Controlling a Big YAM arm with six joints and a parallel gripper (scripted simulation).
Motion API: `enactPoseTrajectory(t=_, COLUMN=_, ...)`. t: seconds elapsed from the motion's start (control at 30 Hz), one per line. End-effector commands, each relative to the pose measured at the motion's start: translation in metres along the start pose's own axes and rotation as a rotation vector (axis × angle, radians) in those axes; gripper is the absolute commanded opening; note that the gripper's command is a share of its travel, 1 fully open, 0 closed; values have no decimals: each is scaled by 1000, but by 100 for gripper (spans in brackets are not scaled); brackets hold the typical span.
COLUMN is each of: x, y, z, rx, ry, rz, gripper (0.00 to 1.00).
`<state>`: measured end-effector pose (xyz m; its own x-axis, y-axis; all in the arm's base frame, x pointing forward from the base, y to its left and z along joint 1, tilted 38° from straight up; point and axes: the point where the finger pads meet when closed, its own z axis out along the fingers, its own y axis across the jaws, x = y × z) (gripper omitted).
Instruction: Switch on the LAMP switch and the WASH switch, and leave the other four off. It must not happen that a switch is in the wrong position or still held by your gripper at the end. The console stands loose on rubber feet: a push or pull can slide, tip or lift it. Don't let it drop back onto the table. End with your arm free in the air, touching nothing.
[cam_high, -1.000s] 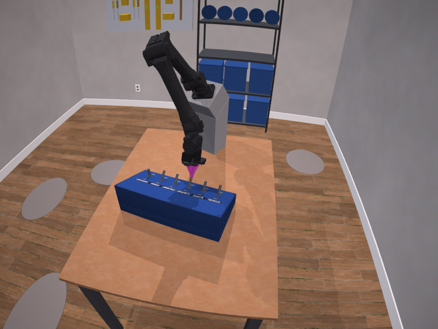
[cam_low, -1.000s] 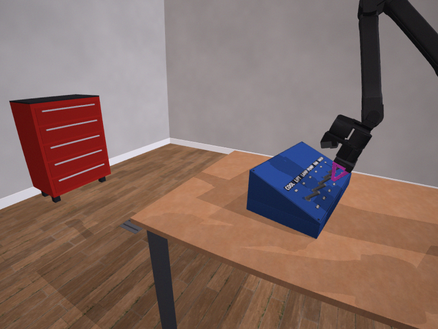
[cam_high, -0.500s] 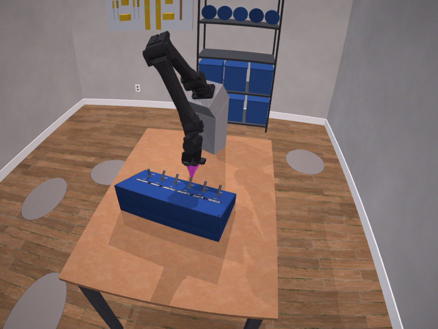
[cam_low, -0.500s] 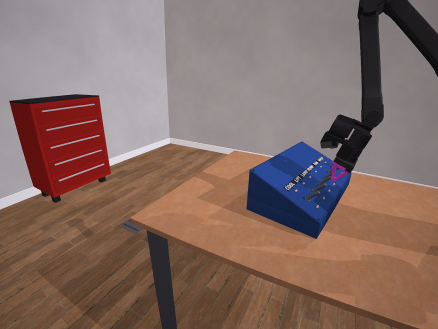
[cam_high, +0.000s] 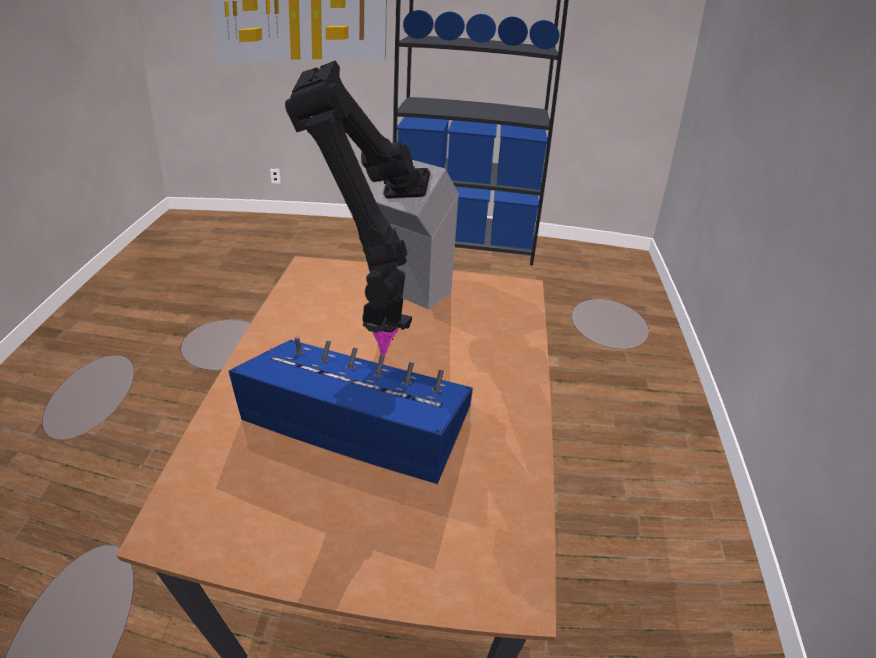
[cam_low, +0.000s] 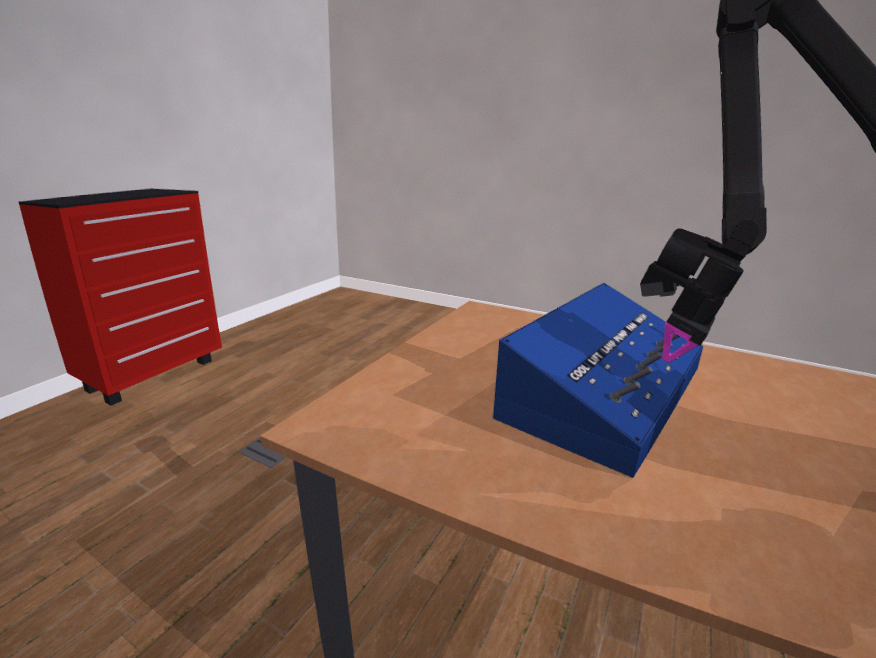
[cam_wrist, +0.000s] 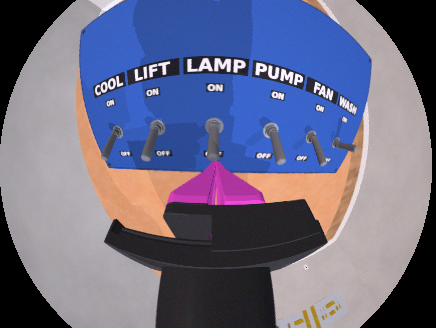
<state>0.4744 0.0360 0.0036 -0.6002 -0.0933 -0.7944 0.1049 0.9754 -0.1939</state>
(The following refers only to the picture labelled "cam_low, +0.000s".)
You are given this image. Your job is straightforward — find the blue switch panel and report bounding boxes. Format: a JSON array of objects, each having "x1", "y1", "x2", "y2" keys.
[{"x1": 493, "y1": 283, "x2": 703, "y2": 478}]

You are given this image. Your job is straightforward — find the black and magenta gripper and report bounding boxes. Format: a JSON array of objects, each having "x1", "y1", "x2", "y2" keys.
[{"x1": 662, "y1": 291, "x2": 726, "y2": 363}]

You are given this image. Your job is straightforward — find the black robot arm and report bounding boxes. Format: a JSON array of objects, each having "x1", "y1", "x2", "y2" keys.
[{"x1": 640, "y1": 0, "x2": 876, "y2": 321}]

